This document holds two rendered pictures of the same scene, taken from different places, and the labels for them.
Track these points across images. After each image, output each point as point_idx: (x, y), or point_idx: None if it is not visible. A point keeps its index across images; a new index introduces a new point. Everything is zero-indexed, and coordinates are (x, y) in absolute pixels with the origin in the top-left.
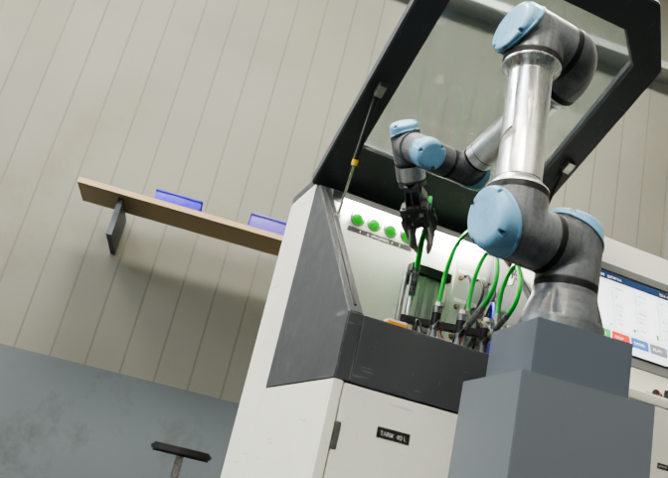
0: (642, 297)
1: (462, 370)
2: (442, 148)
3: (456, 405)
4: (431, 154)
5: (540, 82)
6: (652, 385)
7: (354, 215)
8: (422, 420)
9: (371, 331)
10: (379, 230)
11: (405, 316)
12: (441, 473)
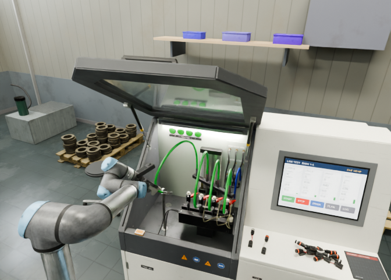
0: (329, 173)
1: (169, 250)
2: (106, 195)
3: (169, 261)
4: (103, 197)
5: (45, 262)
6: (320, 225)
7: (170, 130)
8: (157, 264)
9: (128, 237)
10: (183, 133)
11: (195, 177)
12: (169, 279)
